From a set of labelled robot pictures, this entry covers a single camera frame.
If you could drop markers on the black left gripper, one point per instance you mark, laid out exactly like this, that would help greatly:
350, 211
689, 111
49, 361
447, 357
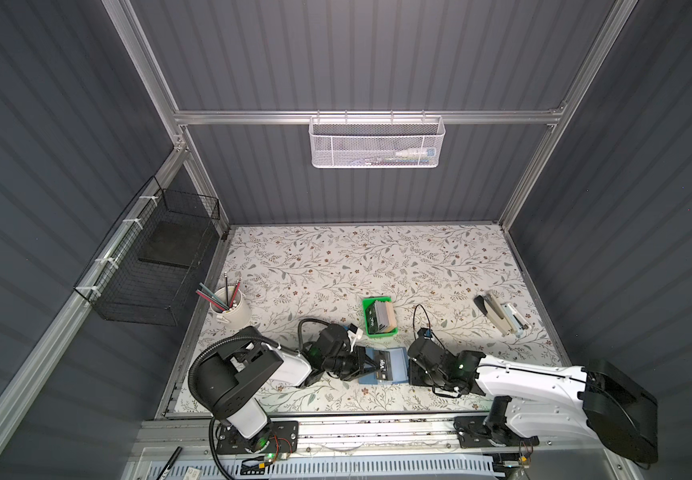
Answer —
360, 358

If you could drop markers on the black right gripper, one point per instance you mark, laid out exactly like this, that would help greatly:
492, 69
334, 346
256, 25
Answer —
412, 377

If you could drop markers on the blue leather card holder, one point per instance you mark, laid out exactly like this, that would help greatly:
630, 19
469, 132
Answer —
392, 367

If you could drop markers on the stack of cards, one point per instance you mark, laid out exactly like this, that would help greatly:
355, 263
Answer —
381, 317

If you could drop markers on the green plastic card tray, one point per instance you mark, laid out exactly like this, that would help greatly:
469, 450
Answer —
366, 303

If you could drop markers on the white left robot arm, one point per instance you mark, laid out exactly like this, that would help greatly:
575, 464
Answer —
228, 374

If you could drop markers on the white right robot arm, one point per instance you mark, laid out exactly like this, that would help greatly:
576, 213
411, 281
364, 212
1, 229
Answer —
532, 404

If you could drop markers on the beige black stapler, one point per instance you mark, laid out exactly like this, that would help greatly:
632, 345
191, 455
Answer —
493, 311

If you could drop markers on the white pencil cup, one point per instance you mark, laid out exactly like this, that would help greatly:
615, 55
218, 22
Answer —
237, 317

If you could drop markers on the red pencil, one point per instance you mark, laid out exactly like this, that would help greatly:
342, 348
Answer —
234, 294

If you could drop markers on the green pencil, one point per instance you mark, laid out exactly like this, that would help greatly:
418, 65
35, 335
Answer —
211, 297

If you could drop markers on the white tube in basket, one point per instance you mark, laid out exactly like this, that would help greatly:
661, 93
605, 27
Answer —
418, 154

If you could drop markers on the black pen on base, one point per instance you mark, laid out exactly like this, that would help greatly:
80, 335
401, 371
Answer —
170, 463

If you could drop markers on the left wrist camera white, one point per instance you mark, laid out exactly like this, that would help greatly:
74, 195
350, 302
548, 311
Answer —
355, 334

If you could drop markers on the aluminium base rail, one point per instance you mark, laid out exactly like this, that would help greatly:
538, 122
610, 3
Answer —
318, 434

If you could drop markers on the white mesh wall basket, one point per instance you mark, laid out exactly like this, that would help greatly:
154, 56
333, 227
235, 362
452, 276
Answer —
370, 142

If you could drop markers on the black wire basket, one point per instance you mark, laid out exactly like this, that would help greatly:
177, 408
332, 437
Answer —
157, 259

